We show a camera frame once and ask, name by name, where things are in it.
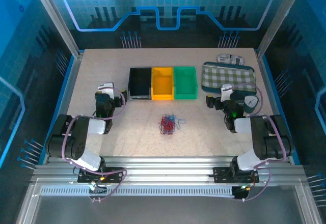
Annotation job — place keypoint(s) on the teal alarm clock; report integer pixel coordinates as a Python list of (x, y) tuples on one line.
[(250, 103)]

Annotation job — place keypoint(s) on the green plastic bin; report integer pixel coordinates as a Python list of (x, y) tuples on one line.
[(186, 82)]

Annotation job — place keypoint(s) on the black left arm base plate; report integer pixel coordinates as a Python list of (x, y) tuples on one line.
[(114, 177)]

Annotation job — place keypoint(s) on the aluminium front rail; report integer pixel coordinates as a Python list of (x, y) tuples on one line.
[(168, 170)]

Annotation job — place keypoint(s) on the green checkered zip pouch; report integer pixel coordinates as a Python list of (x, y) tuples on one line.
[(229, 77)]

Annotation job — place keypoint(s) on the yellow plastic bin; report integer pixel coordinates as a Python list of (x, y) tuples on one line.
[(163, 84)]

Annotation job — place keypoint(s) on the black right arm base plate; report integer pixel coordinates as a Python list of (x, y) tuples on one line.
[(221, 175)]

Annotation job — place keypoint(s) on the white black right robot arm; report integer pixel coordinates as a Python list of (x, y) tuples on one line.
[(262, 137)]

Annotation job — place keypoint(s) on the aluminium frame post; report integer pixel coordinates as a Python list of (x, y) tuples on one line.
[(280, 17), (56, 17)]

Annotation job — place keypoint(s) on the black plastic bin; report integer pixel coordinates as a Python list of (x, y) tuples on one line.
[(139, 82)]

